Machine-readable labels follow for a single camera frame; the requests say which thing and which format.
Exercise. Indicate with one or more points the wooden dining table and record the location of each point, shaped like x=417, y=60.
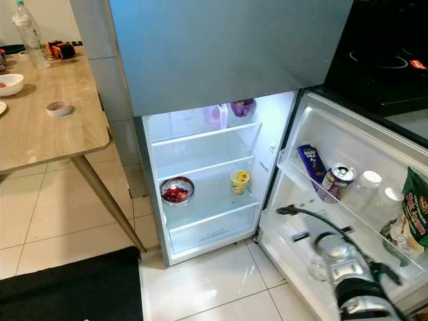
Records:
x=53, y=140

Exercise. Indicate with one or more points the green white snack bag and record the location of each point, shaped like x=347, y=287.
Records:
x=416, y=214

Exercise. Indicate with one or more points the orange brown food piece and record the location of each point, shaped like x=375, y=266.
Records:
x=3, y=85

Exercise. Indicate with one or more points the grey fridge door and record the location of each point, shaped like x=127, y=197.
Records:
x=348, y=134

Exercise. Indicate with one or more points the orange black device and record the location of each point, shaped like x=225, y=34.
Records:
x=61, y=51

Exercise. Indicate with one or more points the dark grey fridge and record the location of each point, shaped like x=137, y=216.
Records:
x=227, y=47

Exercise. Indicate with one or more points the clear bottle white cap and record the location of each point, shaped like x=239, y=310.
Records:
x=369, y=179
x=391, y=195

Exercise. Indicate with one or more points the yellow instant noodle cup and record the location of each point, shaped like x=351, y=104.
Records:
x=239, y=182

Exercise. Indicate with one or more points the translucent purple jug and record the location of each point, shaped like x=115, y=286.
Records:
x=215, y=117

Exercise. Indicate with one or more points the purple drink can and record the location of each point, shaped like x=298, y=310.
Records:
x=336, y=184

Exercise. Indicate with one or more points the red hob sticker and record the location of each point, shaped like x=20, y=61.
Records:
x=418, y=64

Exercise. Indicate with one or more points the purple bowl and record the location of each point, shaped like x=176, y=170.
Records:
x=243, y=108

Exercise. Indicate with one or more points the black induction hob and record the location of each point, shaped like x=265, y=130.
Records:
x=384, y=61

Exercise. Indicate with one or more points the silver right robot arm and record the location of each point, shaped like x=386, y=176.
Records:
x=351, y=274

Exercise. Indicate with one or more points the floral ceramic plate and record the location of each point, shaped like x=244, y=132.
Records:
x=3, y=108

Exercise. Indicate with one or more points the clear glass jar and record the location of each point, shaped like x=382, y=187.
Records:
x=317, y=267

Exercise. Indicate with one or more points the white bowl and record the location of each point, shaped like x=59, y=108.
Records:
x=15, y=89

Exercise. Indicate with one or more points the purple chocolate bar pack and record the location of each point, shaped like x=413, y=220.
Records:
x=311, y=162

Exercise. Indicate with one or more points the small white tape roll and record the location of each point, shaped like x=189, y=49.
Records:
x=59, y=113

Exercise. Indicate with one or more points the steel bowl of red fruit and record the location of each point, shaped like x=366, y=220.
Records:
x=176, y=194

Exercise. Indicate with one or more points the black floor mat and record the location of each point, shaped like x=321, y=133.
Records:
x=67, y=294

